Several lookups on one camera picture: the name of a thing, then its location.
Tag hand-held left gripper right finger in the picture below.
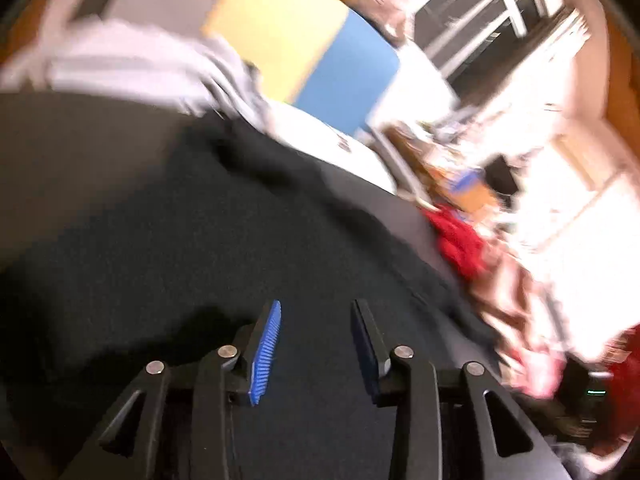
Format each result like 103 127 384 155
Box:
350 299 568 480

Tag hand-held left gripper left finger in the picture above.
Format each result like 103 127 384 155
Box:
60 300 282 480

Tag black sweater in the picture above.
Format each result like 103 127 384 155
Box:
0 120 506 480

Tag red cloth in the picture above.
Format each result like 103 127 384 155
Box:
422 205 488 281

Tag white printed pillow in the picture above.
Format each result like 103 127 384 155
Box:
265 100 398 196

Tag black monitor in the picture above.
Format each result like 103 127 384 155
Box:
485 155 519 196

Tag light grey shirt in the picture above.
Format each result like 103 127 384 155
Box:
0 17 271 133

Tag grey yellow blue sofa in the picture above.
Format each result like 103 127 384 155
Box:
30 0 406 138

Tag white framed window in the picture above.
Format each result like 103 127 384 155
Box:
412 0 566 81

